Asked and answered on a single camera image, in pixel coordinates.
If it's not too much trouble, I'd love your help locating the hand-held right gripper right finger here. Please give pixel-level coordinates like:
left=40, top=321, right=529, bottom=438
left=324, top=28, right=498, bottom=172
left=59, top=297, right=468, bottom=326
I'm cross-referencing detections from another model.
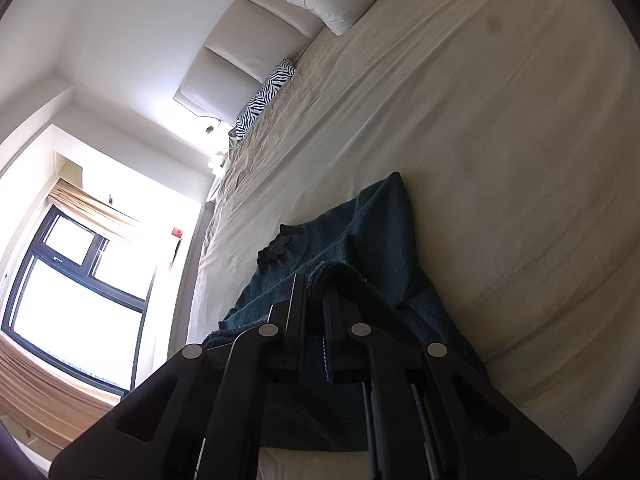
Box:
left=322, top=280, right=579, bottom=480

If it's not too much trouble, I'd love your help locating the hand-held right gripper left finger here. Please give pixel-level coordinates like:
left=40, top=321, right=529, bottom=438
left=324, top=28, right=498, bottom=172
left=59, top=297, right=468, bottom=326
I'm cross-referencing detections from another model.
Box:
left=49, top=275, right=308, bottom=480

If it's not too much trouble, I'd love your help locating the dark teal knit sweater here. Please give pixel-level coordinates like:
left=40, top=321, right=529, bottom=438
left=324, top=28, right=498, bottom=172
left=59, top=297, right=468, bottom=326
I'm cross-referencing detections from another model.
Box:
left=201, top=171, right=492, bottom=454

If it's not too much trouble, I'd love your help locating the black framed window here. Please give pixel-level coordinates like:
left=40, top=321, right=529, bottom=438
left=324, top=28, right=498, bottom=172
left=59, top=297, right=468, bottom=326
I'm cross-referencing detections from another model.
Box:
left=0, top=206, right=152, bottom=397

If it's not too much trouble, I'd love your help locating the beige roman blind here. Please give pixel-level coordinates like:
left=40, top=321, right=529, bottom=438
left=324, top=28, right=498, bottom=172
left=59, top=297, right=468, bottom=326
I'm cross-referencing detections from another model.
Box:
left=46, top=179, right=142, bottom=235

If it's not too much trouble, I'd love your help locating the zebra print pillow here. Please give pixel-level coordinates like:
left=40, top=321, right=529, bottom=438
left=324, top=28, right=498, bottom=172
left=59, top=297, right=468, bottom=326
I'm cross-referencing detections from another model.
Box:
left=234, top=57, right=298, bottom=142

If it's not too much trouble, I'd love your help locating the bed with beige sheet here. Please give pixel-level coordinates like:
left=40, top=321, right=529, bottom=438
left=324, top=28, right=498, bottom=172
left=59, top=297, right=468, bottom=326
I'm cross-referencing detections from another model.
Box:
left=186, top=0, right=640, bottom=480

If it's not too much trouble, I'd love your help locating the beige curtain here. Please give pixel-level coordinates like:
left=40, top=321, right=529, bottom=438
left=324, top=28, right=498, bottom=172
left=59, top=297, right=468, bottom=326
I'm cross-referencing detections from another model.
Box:
left=0, top=334, right=124, bottom=445

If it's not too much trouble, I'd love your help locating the white padded headboard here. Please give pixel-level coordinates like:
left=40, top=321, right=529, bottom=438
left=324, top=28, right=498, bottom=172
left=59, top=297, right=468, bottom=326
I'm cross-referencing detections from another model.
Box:
left=173, top=0, right=327, bottom=114

